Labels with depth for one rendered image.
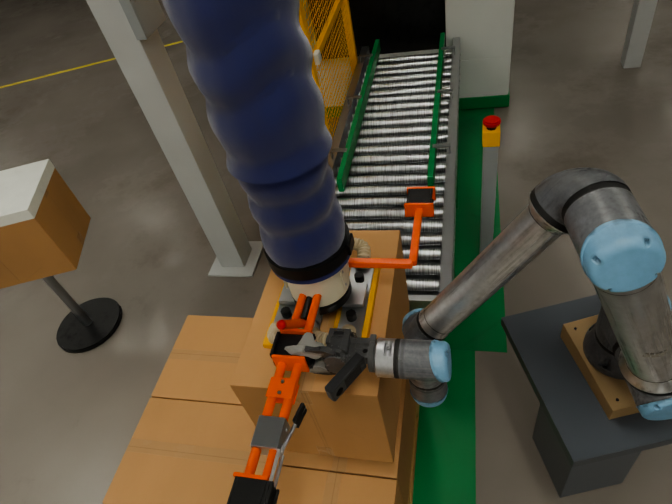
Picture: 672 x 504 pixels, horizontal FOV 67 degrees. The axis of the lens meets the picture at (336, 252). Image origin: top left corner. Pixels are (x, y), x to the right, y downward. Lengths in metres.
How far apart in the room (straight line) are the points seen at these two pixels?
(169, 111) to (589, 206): 2.05
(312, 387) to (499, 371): 1.39
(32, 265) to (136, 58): 1.11
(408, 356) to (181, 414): 1.16
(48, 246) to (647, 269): 2.42
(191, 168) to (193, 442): 1.40
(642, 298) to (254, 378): 0.92
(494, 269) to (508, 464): 1.39
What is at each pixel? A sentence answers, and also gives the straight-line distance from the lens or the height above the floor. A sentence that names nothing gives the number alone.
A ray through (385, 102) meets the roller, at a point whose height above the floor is 0.53.
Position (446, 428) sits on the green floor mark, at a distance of 2.42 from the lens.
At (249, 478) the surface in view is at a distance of 1.10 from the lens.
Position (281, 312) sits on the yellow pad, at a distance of 1.44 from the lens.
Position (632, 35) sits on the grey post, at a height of 0.26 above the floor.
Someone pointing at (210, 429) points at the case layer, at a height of 0.54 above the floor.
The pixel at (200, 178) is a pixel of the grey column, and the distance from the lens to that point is 2.79.
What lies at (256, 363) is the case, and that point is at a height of 1.07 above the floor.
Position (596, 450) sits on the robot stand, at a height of 0.75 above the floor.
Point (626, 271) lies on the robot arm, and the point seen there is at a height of 1.54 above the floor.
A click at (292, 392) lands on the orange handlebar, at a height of 1.22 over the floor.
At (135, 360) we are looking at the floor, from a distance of 3.10.
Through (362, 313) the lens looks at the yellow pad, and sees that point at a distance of 1.41.
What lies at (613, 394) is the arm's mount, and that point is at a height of 0.81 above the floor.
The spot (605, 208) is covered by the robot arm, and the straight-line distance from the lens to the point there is 0.92.
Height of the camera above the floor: 2.21
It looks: 45 degrees down
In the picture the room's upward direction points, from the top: 15 degrees counter-clockwise
